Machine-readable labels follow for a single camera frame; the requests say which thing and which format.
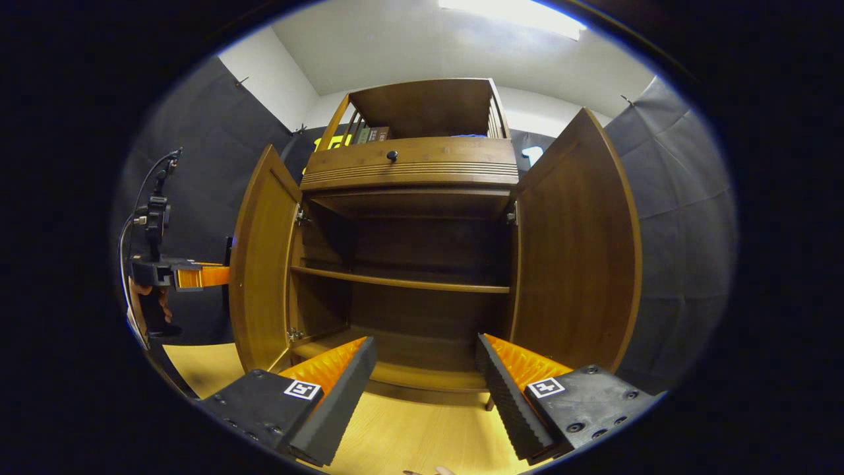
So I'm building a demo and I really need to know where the wooden double-door shoe cabinet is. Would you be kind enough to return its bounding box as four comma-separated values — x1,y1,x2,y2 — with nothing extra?
288,78,522,406

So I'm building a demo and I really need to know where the wooden inner shelf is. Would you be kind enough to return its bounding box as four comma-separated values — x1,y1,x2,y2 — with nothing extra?
290,265,512,294

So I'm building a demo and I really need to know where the black cable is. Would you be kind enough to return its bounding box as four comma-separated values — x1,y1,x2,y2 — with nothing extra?
119,150,182,317

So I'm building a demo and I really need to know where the wooden cabinet drawer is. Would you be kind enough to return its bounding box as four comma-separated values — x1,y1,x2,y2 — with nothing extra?
305,137,519,185

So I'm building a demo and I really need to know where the large ceiling light panel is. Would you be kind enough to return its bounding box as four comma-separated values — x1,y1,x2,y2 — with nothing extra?
438,0,588,40

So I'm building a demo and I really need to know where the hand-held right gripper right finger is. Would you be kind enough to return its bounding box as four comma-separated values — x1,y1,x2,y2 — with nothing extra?
476,333,665,464

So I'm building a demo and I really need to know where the wooden shoe cabinet door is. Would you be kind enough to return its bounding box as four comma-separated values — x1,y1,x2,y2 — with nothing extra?
229,144,304,373
509,108,642,373

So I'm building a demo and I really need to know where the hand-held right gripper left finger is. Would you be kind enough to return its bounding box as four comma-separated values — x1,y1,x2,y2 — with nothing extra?
198,336,378,468

